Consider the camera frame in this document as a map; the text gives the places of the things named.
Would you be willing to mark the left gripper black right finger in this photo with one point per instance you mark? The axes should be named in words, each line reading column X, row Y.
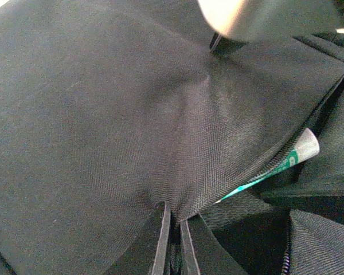
column 201, row 252

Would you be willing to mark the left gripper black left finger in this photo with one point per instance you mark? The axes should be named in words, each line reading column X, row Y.
column 148, row 253

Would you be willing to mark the green glue stick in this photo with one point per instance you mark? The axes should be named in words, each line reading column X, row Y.
column 305, row 148

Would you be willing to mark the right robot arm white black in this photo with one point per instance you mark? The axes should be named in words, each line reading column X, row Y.
column 241, row 20

